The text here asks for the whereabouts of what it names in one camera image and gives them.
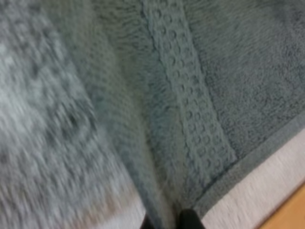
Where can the grey-green towel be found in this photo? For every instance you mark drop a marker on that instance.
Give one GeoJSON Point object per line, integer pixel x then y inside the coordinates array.
{"type": "Point", "coordinates": [214, 71]}

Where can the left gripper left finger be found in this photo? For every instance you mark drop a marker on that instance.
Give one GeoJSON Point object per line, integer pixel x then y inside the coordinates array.
{"type": "Point", "coordinates": [147, 223]}

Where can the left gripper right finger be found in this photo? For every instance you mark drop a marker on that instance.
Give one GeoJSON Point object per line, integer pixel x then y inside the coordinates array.
{"type": "Point", "coordinates": [190, 220]}

